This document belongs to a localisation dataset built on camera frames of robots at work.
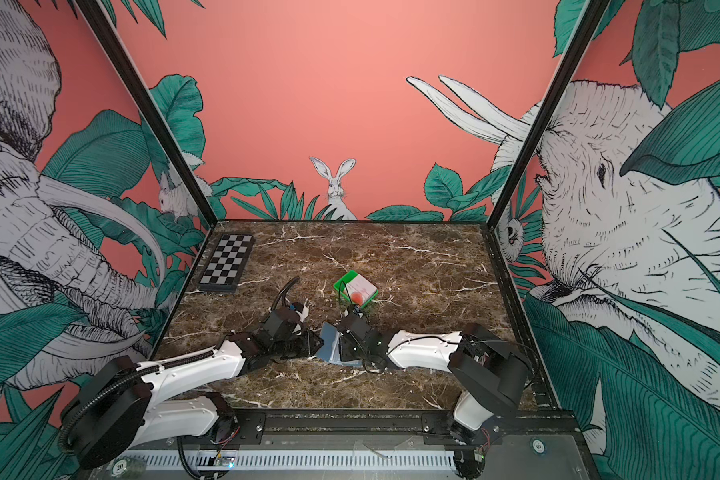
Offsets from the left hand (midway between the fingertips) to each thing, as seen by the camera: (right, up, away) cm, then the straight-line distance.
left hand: (326, 340), depth 84 cm
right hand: (+4, -1, +1) cm, 4 cm away
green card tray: (+3, +14, +14) cm, 19 cm away
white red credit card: (+10, +13, +12) cm, 20 cm away
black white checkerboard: (-38, +21, +20) cm, 48 cm away
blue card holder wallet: (+1, -4, +2) cm, 4 cm away
